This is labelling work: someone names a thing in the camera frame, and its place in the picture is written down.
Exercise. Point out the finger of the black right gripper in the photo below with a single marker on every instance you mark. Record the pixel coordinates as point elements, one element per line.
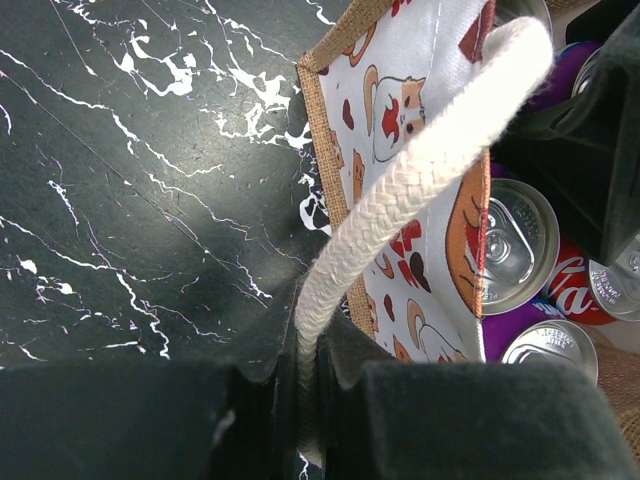
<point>583,154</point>

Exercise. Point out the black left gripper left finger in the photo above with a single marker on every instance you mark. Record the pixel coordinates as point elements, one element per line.
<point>229,415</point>

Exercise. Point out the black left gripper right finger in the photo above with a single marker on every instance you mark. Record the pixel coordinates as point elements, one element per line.
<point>385,419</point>

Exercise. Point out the purple soda can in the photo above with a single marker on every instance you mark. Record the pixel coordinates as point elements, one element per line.
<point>522,244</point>
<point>538,332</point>
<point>561,83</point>

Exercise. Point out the red cola can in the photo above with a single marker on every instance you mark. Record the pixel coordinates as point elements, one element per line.
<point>591,293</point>
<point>507,10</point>

